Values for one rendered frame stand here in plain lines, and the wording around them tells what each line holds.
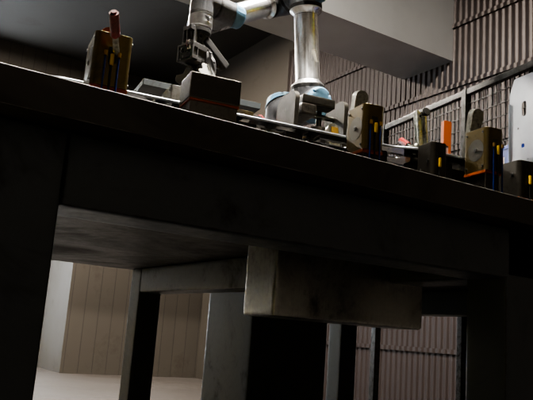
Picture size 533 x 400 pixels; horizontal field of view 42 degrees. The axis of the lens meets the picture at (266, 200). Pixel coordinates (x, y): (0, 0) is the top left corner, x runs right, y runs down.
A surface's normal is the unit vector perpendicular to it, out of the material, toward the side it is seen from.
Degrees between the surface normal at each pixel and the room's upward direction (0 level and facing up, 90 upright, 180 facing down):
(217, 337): 90
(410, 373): 90
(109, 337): 90
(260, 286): 90
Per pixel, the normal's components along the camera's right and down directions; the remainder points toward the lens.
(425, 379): -0.84, -0.17
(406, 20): 0.55, -0.12
